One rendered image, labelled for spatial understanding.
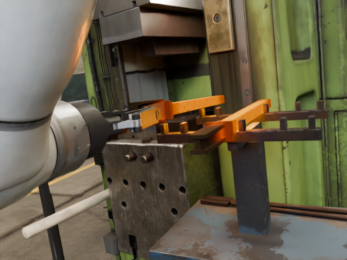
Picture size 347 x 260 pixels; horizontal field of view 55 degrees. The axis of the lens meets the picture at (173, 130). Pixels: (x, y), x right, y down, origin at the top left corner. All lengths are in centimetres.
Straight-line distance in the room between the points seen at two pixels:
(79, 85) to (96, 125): 881
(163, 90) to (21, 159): 135
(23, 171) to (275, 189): 95
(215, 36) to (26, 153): 91
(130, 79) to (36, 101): 120
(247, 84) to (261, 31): 17
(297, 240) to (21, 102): 63
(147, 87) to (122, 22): 42
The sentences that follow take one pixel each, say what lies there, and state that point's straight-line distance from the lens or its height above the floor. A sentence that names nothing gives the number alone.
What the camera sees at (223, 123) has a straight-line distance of 57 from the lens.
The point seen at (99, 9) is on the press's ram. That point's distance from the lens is 130.
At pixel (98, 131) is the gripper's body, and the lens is 42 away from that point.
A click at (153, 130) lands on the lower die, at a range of 117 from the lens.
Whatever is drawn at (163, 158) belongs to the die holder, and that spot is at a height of 87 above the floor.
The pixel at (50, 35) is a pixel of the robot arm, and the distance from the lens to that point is 24.
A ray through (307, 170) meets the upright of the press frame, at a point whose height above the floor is 67.
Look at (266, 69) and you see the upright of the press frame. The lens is 109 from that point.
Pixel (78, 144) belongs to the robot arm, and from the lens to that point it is 39.
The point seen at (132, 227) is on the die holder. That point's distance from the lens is 131.
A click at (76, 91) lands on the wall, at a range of 931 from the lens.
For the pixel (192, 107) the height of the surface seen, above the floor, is 106.
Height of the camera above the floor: 113
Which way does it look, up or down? 9 degrees down
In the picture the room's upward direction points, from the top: 7 degrees counter-clockwise
